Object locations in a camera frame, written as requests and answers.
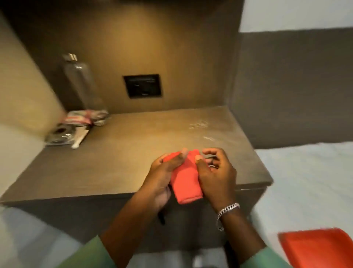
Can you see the person's right forearm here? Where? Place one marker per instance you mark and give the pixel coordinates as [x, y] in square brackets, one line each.
[241, 234]

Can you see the white bed sheet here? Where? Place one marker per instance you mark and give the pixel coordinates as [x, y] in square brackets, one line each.
[303, 182]

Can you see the person's left forearm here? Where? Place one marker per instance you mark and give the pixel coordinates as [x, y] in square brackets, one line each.
[129, 226]

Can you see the person's right middle finger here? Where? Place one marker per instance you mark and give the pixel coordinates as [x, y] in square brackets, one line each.
[213, 161]

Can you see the green shirt sleeve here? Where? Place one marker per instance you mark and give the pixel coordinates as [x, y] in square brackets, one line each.
[88, 255]
[264, 259]

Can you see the red plastic tray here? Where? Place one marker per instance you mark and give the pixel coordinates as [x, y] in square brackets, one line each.
[317, 248]

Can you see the clear plastic bag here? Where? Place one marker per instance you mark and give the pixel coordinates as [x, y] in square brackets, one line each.
[60, 134]

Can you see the black wall socket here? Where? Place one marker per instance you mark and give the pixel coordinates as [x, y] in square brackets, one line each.
[142, 86]

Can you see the small white tube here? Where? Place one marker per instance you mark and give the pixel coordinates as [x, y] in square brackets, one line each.
[80, 136]

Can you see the person's right hand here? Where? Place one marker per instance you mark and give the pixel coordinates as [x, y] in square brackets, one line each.
[219, 183]

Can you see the crumpled red white wrapper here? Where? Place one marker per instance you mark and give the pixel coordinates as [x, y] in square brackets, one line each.
[82, 118]

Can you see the person's left thumb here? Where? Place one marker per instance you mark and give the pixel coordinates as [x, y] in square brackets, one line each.
[176, 160]

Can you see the person's right thumb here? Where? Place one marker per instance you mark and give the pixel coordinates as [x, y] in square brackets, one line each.
[200, 167]

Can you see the brown bedside cabinet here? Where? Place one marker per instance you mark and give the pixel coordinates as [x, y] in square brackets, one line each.
[110, 154]

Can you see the person's left hand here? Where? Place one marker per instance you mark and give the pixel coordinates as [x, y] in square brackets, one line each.
[155, 185]

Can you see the clear bottle with metal cap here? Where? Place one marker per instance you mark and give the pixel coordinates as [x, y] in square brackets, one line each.
[82, 82]

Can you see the red cloth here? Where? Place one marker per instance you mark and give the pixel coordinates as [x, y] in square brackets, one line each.
[185, 182]

